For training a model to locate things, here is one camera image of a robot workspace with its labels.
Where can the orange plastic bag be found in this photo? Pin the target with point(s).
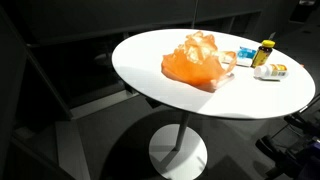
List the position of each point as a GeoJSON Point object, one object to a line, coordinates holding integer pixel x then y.
{"type": "Point", "coordinates": [190, 68]}

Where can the brown bottle with yellow cap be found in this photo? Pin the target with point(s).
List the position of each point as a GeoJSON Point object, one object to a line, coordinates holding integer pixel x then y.
{"type": "Point", "coordinates": [261, 55]}

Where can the grey table leg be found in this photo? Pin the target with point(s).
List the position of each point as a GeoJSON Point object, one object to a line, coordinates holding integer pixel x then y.
{"type": "Point", "coordinates": [182, 131]}

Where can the round white table base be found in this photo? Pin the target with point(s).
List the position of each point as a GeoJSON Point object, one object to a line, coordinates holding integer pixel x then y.
{"type": "Point", "coordinates": [186, 165]}

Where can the round white table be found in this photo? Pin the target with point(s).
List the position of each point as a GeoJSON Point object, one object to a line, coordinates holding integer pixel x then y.
{"type": "Point", "coordinates": [83, 66]}

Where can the thin grey vertical pole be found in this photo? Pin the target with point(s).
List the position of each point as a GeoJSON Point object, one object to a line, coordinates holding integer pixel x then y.
{"type": "Point", "coordinates": [194, 13]}

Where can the blue and white box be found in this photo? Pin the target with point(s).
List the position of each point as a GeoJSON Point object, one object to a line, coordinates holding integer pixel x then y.
{"type": "Point", "coordinates": [245, 56]}

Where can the dark equipment stand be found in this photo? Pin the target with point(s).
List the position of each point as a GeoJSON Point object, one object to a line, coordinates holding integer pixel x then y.
{"type": "Point", "coordinates": [300, 150]}

